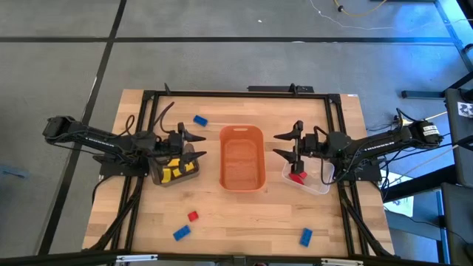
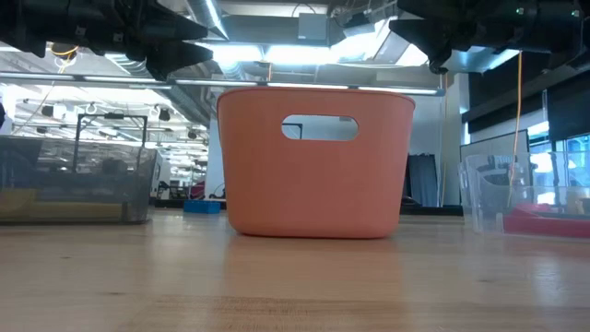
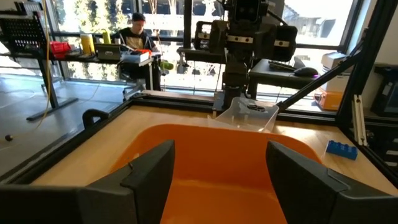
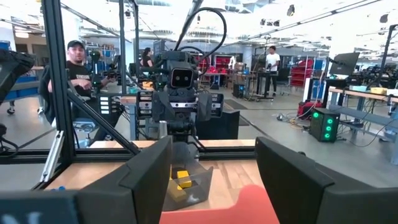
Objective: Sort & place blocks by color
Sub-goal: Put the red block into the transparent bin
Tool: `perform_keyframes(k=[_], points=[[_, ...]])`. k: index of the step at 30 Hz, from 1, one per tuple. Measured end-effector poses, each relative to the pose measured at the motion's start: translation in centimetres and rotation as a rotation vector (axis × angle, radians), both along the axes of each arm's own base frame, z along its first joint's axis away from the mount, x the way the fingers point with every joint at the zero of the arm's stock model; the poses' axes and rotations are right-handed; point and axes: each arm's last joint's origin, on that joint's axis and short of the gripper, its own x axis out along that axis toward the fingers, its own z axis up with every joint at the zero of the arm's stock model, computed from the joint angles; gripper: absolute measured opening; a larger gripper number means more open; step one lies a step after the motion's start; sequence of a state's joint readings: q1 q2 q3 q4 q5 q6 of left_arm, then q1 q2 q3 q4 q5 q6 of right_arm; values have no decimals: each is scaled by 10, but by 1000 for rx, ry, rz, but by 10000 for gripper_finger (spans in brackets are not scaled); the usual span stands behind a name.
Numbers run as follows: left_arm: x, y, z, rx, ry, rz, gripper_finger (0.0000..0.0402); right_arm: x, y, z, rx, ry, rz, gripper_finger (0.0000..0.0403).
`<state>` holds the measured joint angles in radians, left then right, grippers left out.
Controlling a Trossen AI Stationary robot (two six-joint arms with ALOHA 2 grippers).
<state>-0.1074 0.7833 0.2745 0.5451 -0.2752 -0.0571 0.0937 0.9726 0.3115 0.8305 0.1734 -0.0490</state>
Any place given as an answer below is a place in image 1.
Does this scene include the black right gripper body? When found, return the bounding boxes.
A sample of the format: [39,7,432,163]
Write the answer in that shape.
[293,120,319,174]

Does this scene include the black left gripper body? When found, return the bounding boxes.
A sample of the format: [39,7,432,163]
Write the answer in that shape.
[162,123,186,166]

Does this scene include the long yellow block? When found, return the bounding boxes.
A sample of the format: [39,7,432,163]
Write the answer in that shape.
[172,161,196,179]

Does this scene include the orange plastic basket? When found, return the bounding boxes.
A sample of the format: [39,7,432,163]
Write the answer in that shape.
[219,124,267,193]

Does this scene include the smoky grey transparent container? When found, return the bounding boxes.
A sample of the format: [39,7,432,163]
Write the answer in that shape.
[149,143,203,187]

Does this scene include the clear plastic container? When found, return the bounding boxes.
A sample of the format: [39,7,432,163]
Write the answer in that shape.
[282,157,336,196]

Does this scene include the white paper sheet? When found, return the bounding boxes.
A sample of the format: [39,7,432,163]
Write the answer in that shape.
[384,173,415,218]

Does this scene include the black stand foot bar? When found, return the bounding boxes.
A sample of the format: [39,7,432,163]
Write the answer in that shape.
[401,72,473,100]

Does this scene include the dark cabinet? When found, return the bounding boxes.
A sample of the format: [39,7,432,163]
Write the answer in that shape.
[441,87,473,266]

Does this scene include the white fiducial tag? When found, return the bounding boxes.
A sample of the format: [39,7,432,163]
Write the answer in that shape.
[457,101,473,119]

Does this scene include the black crossbeam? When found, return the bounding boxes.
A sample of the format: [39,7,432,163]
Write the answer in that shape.
[0,250,473,266]

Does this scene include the metal stand beam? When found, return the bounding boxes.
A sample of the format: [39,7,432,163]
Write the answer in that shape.
[434,0,473,71]

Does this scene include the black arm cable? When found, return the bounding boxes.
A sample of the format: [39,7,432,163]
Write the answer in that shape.
[313,125,337,185]
[153,101,175,134]

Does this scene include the black bar bracket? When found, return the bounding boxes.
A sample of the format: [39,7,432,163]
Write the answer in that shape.
[247,83,315,94]

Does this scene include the black aluminium table frame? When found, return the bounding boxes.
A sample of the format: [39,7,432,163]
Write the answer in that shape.
[83,83,395,259]

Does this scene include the yellow plug with pale cable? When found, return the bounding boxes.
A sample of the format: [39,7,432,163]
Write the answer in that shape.
[394,110,449,126]

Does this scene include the silver metal bracket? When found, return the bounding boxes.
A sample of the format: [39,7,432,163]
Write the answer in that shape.
[320,257,365,266]
[115,253,159,264]

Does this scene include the white floor cable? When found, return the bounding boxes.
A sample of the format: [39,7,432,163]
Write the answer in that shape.
[308,0,407,31]

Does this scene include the yellow cable with black plug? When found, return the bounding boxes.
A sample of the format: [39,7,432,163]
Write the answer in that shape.
[333,0,387,18]

